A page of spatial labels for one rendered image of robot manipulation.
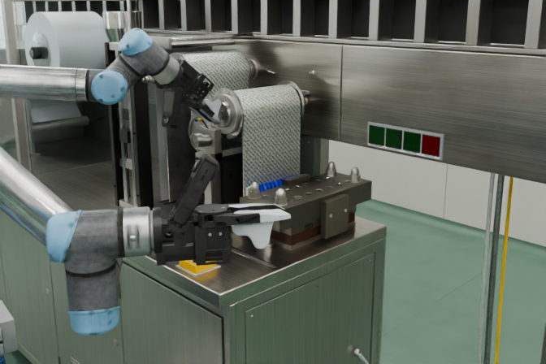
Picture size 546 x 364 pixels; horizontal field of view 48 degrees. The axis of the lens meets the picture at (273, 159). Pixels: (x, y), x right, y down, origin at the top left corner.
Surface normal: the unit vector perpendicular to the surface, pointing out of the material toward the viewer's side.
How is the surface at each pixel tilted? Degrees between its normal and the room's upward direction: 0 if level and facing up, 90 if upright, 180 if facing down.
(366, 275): 90
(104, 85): 90
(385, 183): 90
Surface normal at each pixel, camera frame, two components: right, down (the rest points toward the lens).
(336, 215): 0.70, 0.18
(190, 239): 0.18, 0.11
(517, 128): -0.72, 0.17
